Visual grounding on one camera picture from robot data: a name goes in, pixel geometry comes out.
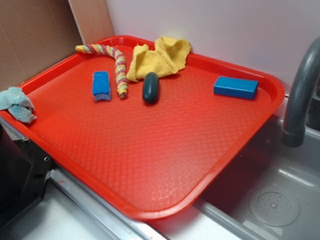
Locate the blue rectangular block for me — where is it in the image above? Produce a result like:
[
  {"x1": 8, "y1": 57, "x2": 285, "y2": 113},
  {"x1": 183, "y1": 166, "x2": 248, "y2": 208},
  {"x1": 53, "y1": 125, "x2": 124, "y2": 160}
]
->
[{"x1": 213, "y1": 76, "x2": 259, "y2": 100}]

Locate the yellow cloth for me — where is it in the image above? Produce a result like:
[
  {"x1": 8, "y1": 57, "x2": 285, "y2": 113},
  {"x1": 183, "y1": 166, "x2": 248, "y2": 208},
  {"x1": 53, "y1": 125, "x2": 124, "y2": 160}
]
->
[{"x1": 126, "y1": 36, "x2": 191, "y2": 82}]

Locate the brown cardboard panel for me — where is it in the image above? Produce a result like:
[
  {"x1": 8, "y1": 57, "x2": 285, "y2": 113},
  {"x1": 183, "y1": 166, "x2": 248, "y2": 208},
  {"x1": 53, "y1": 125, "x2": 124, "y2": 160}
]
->
[{"x1": 0, "y1": 0, "x2": 115, "y2": 90}]

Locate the light blue cloth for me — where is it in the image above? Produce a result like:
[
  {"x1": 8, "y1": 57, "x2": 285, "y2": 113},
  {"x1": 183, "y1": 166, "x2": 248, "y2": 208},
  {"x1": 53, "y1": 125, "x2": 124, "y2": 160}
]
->
[{"x1": 0, "y1": 87, "x2": 37, "y2": 124}]

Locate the red plastic tray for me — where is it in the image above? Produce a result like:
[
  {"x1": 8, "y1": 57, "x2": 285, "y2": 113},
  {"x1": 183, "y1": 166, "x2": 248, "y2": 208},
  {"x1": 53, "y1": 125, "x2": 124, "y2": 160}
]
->
[{"x1": 0, "y1": 35, "x2": 286, "y2": 221}]

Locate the blue sponge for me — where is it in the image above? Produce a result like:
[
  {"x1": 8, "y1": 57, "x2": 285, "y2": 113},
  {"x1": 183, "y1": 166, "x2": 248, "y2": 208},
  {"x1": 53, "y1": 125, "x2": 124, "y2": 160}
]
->
[{"x1": 92, "y1": 71, "x2": 111, "y2": 101}]

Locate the multicolour twisted rope toy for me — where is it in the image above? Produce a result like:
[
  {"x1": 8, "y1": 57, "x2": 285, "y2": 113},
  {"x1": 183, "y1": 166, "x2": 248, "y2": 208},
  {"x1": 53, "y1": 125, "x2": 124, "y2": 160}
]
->
[{"x1": 75, "y1": 44, "x2": 129, "y2": 99}]

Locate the grey plastic sink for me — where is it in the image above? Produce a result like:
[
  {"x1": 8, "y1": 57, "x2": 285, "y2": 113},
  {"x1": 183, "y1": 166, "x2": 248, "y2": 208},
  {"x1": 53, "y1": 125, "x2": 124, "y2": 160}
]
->
[{"x1": 152, "y1": 117, "x2": 320, "y2": 240}]

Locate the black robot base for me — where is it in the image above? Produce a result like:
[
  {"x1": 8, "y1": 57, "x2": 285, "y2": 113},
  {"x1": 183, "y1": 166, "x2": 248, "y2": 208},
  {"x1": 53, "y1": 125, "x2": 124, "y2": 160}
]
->
[{"x1": 0, "y1": 126, "x2": 52, "y2": 229}]

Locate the grey faucet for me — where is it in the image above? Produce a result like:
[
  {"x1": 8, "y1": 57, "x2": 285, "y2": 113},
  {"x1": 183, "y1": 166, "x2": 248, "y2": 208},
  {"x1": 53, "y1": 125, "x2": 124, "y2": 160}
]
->
[{"x1": 281, "y1": 38, "x2": 320, "y2": 148}]

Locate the dark green oval soap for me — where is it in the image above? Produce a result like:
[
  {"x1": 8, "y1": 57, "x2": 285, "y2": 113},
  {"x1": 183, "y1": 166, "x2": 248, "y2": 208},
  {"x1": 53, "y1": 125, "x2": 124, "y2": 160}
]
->
[{"x1": 142, "y1": 72, "x2": 160, "y2": 104}]

